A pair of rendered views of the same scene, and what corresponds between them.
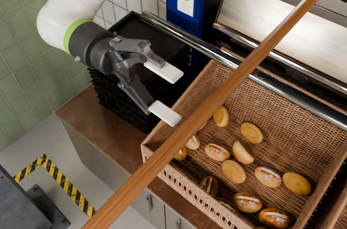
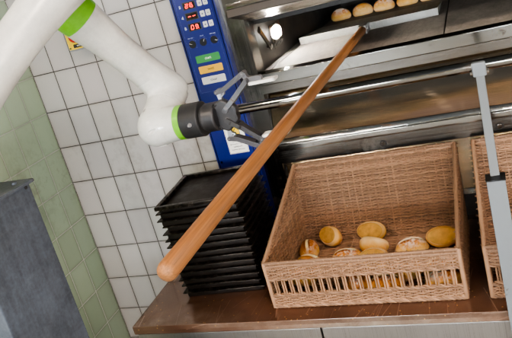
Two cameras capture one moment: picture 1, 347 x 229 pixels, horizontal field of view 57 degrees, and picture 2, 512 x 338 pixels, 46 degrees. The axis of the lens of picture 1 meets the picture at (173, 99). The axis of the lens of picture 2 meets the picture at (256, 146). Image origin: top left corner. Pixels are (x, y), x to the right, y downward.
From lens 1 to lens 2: 1.12 m
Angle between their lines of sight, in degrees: 38
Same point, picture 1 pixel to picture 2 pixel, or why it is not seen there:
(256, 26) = (313, 119)
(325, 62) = (386, 111)
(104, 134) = (209, 312)
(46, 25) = (152, 119)
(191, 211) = (354, 310)
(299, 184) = (444, 233)
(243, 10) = not seen: hidden behind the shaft
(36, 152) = not seen: outside the picture
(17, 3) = not seen: hidden behind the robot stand
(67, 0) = (161, 99)
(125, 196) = (282, 123)
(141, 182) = (288, 119)
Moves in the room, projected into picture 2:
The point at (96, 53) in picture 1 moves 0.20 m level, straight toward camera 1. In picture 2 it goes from (204, 110) to (253, 112)
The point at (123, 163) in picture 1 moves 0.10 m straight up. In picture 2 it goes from (250, 318) to (241, 288)
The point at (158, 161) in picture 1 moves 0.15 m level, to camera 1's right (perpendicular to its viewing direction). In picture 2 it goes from (292, 112) to (349, 91)
